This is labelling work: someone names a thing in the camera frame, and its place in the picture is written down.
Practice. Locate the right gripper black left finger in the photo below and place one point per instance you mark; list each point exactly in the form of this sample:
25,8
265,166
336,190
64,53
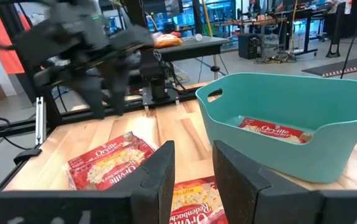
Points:
153,186

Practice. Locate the white round cap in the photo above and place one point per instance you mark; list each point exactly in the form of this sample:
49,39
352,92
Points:
198,37

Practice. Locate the black side desk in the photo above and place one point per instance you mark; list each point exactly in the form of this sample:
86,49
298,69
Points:
193,46

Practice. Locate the black floor mat striped edge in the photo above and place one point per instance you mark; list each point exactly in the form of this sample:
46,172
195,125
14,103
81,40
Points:
337,67

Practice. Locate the orange snack bag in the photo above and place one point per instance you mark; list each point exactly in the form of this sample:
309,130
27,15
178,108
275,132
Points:
167,40

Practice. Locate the yellow pole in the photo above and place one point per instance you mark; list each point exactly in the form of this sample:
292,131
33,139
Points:
207,17

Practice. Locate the red popcorn bag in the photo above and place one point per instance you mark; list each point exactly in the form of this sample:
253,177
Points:
268,127
103,165
193,199

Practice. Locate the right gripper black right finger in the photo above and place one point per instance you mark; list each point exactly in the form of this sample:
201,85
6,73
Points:
243,186

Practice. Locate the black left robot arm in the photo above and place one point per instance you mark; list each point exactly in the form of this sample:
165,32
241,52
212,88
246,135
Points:
153,71

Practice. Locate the teal plastic basket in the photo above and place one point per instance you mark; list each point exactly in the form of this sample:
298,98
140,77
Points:
290,155

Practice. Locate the wooden top workbench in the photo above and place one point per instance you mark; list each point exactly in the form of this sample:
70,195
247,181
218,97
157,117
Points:
250,21

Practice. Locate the person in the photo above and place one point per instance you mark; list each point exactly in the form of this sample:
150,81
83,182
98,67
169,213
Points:
279,5

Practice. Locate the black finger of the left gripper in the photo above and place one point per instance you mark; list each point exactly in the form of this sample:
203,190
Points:
117,90
92,96

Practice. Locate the silver aluminium bracket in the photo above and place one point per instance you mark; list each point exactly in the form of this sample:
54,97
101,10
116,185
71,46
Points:
40,119

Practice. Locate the black workshop desk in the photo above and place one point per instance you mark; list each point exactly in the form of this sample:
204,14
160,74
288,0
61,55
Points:
306,14

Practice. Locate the black table clamp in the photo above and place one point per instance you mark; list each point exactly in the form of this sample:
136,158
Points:
27,154

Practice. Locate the dark monitor screen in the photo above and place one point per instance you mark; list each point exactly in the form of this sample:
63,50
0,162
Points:
164,7

